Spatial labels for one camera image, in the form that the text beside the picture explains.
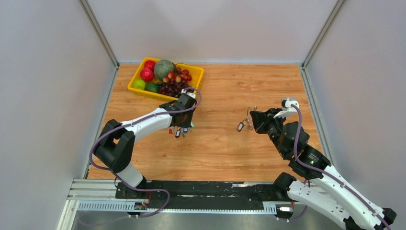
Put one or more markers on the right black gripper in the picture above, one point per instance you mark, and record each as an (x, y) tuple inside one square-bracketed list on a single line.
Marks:
[(261, 120)]

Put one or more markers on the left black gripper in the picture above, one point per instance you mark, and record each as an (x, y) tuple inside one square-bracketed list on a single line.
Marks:
[(187, 124)]

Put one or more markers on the large silver keyring with clips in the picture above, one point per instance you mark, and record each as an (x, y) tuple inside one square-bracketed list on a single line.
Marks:
[(247, 121)]

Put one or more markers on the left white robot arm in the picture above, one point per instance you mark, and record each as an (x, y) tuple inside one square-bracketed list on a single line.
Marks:
[(114, 147)]

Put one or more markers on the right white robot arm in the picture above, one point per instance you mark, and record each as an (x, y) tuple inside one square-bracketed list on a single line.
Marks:
[(342, 203)]

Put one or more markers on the pile of coloured tagged keys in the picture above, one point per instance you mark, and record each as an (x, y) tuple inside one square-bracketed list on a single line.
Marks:
[(181, 131)]

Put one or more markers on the purple grape bunch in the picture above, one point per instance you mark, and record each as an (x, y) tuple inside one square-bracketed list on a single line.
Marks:
[(173, 89)]

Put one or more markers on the red lychee cluster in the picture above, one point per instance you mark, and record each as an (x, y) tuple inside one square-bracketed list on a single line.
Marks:
[(179, 76)]

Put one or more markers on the dark green lime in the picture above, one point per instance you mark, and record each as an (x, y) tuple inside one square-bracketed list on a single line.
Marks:
[(152, 87)]

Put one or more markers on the green melon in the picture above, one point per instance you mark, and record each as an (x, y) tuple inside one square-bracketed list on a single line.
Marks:
[(162, 68)]

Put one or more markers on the light green lime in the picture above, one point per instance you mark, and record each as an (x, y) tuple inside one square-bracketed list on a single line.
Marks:
[(139, 84)]

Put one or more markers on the red apple front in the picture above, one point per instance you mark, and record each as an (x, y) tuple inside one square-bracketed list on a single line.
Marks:
[(146, 74)]

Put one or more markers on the red apple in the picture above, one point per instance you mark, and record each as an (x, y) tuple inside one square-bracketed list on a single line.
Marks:
[(146, 74), (150, 64)]

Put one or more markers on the red apple back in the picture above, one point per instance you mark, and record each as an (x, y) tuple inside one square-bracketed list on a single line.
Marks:
[(150, 64)]

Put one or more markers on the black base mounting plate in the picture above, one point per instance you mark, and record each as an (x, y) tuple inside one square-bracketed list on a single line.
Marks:
[(209, 196)]

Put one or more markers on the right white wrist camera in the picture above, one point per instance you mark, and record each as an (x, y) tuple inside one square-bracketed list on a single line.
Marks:
[(288, 109)]

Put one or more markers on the aluminium frame rail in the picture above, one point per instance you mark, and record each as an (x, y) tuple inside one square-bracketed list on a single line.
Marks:
[(99, 195)]

